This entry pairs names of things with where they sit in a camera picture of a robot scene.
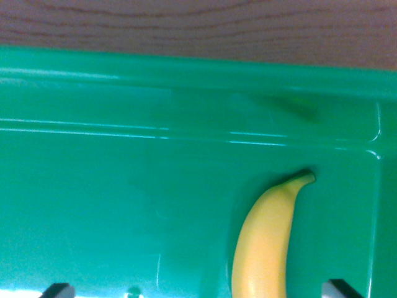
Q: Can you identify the yellow banana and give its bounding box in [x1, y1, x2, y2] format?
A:
[231, 173, 316, 298]

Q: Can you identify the green plastic bin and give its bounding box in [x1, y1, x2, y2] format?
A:
[0, 45, 397, 298]

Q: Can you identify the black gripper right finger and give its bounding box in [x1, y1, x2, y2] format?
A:
[321, 279, 365, 298]

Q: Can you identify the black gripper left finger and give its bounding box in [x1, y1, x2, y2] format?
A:
[38, 282, 76, 298]

